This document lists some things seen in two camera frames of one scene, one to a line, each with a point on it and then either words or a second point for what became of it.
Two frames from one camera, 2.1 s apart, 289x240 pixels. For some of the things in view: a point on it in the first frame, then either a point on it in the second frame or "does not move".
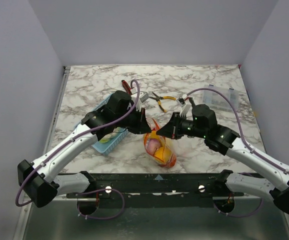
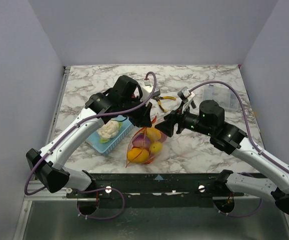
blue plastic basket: (105, 147) does not move
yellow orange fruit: (162, 154) to (137, 155)
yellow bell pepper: (154, 135) does not move
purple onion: (152, 144) to (141, 140)
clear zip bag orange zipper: (157, 148) to (145, 144)
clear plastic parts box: (216, 98) does not move
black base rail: (158, 190) does not move
